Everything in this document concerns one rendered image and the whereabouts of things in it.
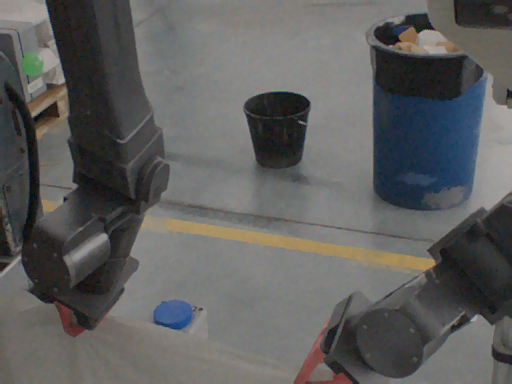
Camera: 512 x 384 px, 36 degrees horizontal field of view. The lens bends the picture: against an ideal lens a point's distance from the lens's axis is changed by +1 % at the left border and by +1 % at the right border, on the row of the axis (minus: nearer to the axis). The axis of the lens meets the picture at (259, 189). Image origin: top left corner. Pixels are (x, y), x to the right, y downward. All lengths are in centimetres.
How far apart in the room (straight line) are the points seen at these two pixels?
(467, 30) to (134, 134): 49
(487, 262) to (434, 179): 242
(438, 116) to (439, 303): 233
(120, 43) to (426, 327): 32
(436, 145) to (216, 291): 97
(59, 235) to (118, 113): 12
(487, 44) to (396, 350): 52
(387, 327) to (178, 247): 236
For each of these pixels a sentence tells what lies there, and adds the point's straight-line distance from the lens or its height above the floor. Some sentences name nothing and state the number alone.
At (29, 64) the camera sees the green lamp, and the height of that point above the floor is 129.
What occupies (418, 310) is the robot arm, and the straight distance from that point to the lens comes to 62.
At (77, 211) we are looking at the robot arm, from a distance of 75.
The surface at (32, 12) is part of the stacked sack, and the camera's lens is 389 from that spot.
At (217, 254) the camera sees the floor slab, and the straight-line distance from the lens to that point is 290.
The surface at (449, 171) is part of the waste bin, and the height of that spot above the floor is 17.
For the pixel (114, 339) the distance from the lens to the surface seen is 91.
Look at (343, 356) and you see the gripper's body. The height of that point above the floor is 114.
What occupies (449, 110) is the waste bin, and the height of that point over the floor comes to 43.
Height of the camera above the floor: 161
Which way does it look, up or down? 29 degrees down
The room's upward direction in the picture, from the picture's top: 3 degrees counter-clockwise
